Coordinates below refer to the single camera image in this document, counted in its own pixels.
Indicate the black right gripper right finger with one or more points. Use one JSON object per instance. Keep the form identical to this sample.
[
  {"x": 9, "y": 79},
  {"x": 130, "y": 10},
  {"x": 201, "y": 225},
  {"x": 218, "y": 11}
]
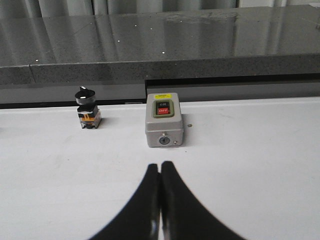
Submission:
[{"x": 183, "y": 216}]

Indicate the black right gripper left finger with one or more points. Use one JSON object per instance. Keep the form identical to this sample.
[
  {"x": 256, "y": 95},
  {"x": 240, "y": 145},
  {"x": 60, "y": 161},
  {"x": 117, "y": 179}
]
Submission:
[{"x": 140, "y": 217}]

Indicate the dark granite counter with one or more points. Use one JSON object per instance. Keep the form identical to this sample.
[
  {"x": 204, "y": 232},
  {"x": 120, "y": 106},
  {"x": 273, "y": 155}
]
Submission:
[{"x": 220, "y": 54}]

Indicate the grey curtain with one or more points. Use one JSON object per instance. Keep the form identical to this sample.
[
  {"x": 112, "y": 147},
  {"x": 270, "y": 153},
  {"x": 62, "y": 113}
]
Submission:
[{"x": 10, "y": 9}]

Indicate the grey on-off switch box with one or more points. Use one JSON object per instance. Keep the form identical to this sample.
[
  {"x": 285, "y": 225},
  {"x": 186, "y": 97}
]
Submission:
[{"x": 163, "y": 120}]

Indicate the black rotary selector switch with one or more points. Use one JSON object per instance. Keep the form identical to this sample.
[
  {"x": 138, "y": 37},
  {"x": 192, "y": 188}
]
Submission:
[{"x": 88, "y": 112}]

